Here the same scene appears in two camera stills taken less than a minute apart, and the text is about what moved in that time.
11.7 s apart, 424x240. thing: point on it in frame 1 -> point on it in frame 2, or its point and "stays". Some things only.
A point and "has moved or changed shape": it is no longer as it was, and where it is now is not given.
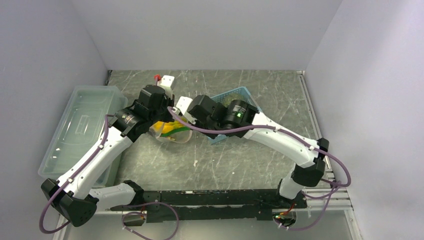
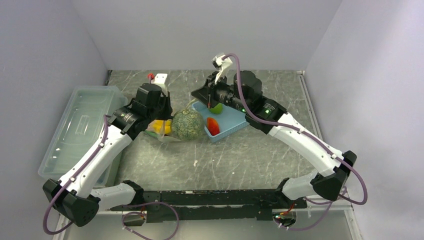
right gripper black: x=197 y=123 -> x=206 y=93
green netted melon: x=228 y=98 has moved or changed shape
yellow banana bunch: x=164 y=127 stays
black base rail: x=161 y=206 stays
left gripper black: x=169 y=102 stays
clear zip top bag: x=178 y=131 stays
